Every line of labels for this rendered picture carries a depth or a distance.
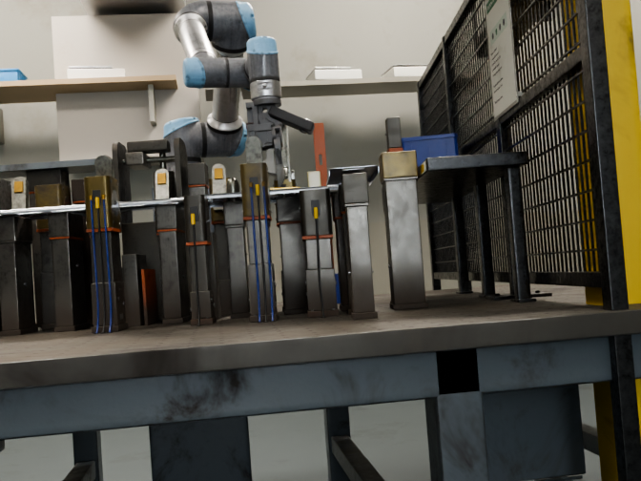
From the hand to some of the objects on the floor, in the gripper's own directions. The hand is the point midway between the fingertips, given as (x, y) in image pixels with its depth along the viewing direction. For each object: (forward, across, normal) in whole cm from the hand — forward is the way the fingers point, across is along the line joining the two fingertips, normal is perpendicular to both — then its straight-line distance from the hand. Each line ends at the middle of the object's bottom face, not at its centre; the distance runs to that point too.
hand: (281, 181), depth 188 cm
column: (+102, -65, -36) cm, 126 cm away
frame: (+102, -10, -25) cm, 106 cm away
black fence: (+103, -35, +54) cm, 122 cm away
